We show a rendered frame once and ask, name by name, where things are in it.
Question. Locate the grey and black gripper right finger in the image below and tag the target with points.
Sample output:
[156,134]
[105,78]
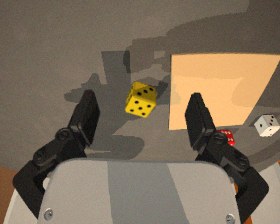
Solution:
[204,137]

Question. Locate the peach flat mat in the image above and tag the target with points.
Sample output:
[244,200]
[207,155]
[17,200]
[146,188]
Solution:
[230,84]

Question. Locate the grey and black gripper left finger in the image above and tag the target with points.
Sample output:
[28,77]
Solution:
[80,131]

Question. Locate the yellow die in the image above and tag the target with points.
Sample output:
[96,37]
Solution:
[141,99]

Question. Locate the red die with white pips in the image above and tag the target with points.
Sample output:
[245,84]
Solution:
[229,136]

